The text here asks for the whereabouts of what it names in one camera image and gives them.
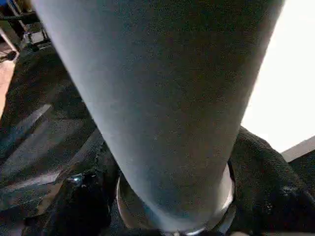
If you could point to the white plastic table top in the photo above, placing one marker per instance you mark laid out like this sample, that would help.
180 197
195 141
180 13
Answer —
283 86

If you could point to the black folding table frame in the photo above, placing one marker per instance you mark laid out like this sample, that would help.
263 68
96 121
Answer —
34 37

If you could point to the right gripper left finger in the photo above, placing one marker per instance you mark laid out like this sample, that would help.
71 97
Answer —
81 201

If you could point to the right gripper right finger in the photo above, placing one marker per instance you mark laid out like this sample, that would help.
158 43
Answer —
268 186

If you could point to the white plastic table leg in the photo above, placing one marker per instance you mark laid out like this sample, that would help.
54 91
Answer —
160 98

